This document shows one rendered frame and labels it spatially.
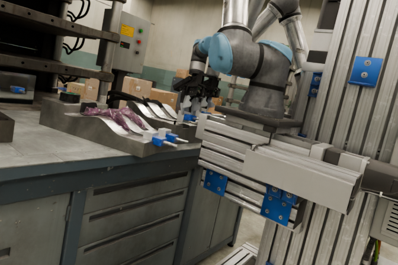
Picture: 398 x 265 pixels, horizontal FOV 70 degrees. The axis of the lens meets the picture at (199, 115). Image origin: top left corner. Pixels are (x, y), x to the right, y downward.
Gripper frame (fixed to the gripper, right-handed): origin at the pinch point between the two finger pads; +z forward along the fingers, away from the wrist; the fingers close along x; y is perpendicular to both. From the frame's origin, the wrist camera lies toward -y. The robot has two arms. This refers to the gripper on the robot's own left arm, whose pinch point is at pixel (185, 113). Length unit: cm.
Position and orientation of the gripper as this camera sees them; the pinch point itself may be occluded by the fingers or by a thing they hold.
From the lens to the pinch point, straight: 133.9
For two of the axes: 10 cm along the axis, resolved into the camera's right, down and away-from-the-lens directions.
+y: 8.0, 0.9, -6.0
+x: 5.8, 1.7, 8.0
